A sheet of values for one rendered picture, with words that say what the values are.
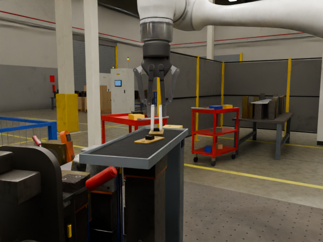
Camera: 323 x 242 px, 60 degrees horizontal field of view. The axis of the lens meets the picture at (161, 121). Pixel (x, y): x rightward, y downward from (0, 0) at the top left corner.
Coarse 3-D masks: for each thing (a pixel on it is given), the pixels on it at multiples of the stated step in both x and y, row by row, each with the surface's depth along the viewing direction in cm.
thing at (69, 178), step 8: (64, 176) 59; (72, 176) 59; (80, 176) 59; (64, 184) 56; (72, 184) 56; (80, 184) 58; (72, 192) 56; (80, 200) 58; (80, 208) 58; (80, 216) 59; (80, 224) 59; (80, 232) 59; (80, 240) 59
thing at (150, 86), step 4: (152, 68) 75; (152, 72) 76; (152, 76) 76; (152, 80) 76; (152, 84) 77; (148, 88) 77; (152, 88) 77; (148, 92) 77; (152, 92) 79; (148, 96) 77; (148, 100) 77; (148, 104) 77
